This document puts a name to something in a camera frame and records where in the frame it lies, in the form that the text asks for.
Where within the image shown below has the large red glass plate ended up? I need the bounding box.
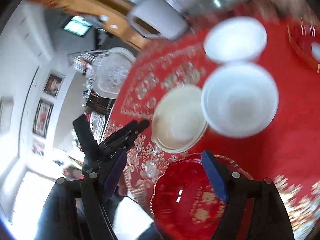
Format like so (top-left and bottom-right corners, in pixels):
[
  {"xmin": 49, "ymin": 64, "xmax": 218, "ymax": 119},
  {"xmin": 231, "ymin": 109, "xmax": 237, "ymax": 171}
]
[{"xmin": 150, "ymin": 152, "xmax": 254, "ymax": 240}]

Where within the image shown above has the cream plastic lid plate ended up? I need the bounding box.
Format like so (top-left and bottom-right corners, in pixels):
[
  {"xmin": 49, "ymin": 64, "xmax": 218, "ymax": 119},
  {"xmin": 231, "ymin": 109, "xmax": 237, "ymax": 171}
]
[{"xmin": 151, "ymin": 84, "xmax": 208, "ymax": 154}]

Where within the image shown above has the white foam bowl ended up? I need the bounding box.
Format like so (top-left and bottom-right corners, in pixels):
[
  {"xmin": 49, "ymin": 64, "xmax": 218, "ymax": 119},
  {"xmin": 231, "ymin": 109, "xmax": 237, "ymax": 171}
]
[
  {"xmin": 203, "ymin": 16, "xmax": 267, "ymax": 63},
  {"xmin": 201, "ymin": 62, "xmax": 279, "ymax": 138}
]

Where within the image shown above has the small red glass dish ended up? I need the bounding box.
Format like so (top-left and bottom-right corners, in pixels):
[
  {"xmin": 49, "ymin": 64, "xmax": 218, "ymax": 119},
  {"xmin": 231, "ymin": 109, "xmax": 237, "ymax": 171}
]
[{"xmin": 287, "ymin": 21, "xmax": 319, "ymax": 74}]

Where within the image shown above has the red floral tablecloth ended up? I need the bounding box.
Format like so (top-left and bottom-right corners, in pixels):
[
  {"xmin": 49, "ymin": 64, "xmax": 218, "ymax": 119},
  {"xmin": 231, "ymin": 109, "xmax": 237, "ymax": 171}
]
[{"xmin": 105, "ymin": 4, "xmax": 319, "ymax": 239}]

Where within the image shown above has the white electric kettle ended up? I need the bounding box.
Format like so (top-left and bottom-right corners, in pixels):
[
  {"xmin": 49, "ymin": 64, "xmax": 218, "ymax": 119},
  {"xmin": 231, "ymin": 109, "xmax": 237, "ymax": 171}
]
[{"xmin": 126, "ymin": 0, "xmax": 189, "ymax": 40}]

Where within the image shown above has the framed wall picture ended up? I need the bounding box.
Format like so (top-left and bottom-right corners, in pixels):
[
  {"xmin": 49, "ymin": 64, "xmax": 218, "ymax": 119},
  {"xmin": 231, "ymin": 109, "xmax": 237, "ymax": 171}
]
[{"xmin": 33, "ymin": 98, "xmax": 54, "ymax": 139}]

